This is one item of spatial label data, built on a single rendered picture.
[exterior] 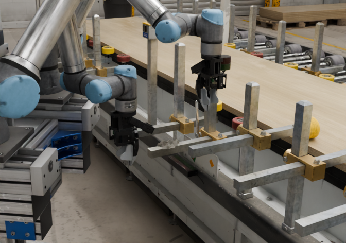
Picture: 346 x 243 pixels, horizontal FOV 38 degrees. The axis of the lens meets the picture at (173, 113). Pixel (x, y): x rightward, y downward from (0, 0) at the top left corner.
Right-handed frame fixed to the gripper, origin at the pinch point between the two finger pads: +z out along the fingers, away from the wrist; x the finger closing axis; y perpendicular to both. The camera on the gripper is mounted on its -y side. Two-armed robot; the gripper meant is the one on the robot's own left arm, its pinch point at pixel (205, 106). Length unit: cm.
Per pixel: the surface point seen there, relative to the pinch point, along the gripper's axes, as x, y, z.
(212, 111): 7.4, -7.0, 5.2
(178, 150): -9.5, -2.9, 16.6
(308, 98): 66, -17, 11
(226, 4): 101, -141, -15
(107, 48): 18, -152, 10
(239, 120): 19.4, -5.7, 10.5
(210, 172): 5.3, -3.0, 29.1
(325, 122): 50, 11, 11
